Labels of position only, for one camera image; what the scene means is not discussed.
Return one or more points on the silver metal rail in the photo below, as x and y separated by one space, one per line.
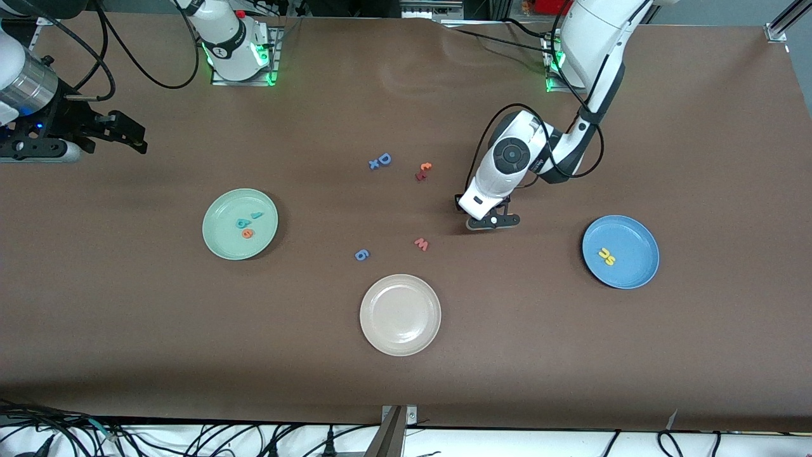
472 23

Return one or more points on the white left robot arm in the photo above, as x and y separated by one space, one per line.
596 32

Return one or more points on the blue plate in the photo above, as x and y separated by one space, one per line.
634 241

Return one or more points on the aluminium corner bracket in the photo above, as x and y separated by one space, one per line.
775 32

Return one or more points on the red foam letter w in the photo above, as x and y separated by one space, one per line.
421 245

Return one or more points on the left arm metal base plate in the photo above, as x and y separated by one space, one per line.
553 87

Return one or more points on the red box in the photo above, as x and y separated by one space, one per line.
549 6

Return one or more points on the black power plug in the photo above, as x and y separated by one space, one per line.
330 447
41 447

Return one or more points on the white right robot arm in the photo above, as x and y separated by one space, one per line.
225 38

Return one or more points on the brown table cover sheet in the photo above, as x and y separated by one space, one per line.
127 330

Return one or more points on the teal foam letter d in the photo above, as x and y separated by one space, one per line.
241 224

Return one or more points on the white paper scrap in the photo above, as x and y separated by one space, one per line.
672 420

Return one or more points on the blue foam letter D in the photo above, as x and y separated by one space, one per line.
380 158

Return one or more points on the aluminium table edge bracket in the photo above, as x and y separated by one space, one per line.
393 438

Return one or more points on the black background box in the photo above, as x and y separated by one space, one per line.
368 7

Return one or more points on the beige plate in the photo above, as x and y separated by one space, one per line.
400 315

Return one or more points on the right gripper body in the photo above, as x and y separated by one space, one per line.
71 120

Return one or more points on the blue foam letter g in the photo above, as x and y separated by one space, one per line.
357 255

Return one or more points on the light green plate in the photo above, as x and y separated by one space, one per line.
222 244

